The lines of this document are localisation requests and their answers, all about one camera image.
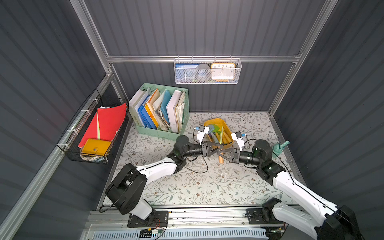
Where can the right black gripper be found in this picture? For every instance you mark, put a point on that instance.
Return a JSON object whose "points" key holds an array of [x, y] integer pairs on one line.
{"points": [[237, 154]]}

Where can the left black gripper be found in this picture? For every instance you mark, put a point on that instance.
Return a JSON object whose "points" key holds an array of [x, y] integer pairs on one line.
{"points": [[205, 148]]}

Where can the yellow plastic storage box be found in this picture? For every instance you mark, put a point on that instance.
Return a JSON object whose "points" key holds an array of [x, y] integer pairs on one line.
{"points": [[218, 123]]}

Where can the light green shovel wooden handle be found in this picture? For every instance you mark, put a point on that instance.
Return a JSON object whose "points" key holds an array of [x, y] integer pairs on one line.
{"points": [[225, 153]]}

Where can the green shovel yellow handle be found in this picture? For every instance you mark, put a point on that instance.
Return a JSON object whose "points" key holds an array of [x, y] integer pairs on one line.
{"points": [[221, 135]]}

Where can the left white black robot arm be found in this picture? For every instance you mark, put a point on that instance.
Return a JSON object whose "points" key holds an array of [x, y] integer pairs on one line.
{"points": [[126, 189]]}

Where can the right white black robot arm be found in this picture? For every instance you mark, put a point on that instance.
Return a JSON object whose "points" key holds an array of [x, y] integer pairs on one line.
{"points": [[321, 220]]}

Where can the green file organizer box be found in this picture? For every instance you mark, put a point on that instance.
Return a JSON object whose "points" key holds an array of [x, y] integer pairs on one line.
{"points": [[156, 106]]}

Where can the blue box in basket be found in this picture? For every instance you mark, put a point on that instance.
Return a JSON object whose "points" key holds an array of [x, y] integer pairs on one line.
{"points": [[185, 73]]}

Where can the teal spray bottle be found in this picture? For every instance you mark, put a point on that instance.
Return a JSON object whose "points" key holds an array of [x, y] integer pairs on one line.
{"points": [[279, 147]]}

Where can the white books in organizer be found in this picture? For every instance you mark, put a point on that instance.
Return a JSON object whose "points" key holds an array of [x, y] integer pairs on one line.
{"points": [[171, 110]]}

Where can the blue folders in organizer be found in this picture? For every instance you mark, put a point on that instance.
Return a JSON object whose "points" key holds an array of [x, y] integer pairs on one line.
{"points": [[145, 117]]}

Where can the white orange alarm clock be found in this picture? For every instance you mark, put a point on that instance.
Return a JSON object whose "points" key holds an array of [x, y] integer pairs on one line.
{"points": [[223, 71]]}

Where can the grey tape roll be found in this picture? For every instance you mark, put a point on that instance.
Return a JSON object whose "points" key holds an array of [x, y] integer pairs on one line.
{"points": [[203, 72]]}

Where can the red folder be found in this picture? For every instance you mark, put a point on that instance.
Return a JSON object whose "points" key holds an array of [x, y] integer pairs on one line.
{"points": [[105, 124]]}

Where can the yellow wallet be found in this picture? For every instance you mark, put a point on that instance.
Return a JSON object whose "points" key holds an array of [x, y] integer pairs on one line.
{"points": [[95, 147]]}

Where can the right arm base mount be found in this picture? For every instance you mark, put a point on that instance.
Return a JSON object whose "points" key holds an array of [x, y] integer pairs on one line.
{"points": [[260, 216]]}

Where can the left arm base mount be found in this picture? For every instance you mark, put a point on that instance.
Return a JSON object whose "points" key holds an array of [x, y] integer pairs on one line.
{"points": [[156, 219]]}

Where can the black wire side basket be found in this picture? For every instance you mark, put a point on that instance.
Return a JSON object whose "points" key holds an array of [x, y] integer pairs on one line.
{"points": [[69, 145]]}

